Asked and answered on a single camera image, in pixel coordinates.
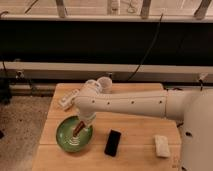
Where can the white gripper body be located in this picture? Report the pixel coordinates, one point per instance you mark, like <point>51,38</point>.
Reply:
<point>86,119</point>

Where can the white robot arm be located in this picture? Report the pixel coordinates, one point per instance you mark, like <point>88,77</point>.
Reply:
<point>193,107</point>

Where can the green ceramic bowl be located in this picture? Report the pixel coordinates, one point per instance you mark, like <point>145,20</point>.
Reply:
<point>65,138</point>

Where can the black smartphone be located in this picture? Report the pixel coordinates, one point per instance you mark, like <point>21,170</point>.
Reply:
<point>112,143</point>

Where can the wooden table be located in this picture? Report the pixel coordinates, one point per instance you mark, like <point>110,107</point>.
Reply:
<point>136,150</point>

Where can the white sponge block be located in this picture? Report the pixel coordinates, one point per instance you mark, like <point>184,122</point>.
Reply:
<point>162,146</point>

